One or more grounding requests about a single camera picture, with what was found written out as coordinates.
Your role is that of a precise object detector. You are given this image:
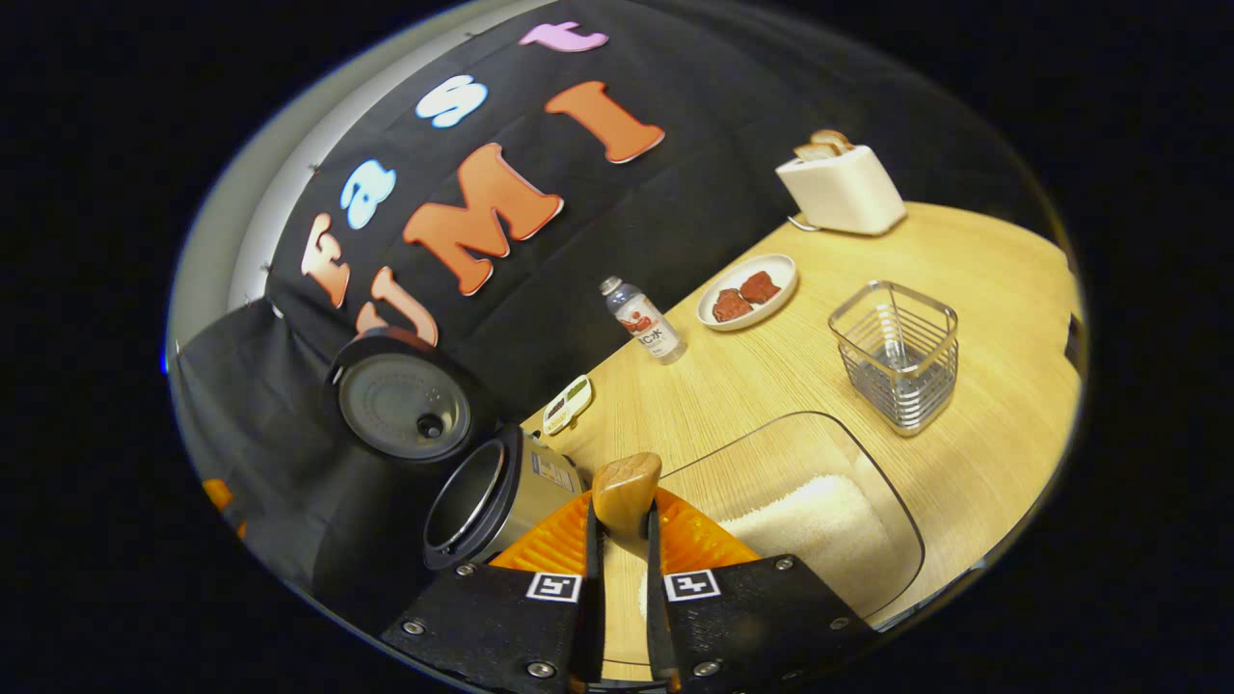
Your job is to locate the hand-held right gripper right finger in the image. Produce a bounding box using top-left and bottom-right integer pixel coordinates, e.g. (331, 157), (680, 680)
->
(644, 487), (878, 694)

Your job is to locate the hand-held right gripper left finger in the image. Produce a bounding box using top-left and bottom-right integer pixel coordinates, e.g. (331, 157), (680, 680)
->
(379, 492), (605, 694)

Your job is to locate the wooden spoon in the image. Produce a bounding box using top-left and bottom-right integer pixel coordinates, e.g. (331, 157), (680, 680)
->
(591, 451), (664, 565)

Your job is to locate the dark grey rice cooker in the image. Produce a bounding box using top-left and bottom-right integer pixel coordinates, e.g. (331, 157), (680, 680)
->
(326, 328), (589, 572)

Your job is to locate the white rice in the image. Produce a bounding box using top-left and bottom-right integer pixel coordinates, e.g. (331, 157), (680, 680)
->
(718, 472), (898, 618)

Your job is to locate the wire chopstick holder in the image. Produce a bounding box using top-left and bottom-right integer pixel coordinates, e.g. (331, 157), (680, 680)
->
(827, 280), (960, 438)

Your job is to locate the white divided bean dish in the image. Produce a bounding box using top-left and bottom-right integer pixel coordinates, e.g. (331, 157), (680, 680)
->
(542, 374), (594, 437)

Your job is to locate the small clear drink bottle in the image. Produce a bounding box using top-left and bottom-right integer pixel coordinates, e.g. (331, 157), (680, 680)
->
(599, 276), (687, 365)

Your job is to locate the white round plate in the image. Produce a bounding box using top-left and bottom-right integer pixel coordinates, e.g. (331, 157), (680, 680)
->
(696, 254), (799, 333)

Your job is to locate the white toaster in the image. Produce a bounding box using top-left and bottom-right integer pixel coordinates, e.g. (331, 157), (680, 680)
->
(775, 145), (907, 237)

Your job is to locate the black backdrop cloth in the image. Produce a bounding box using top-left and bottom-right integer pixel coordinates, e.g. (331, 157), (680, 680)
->
(169, 0), (1061, 618)

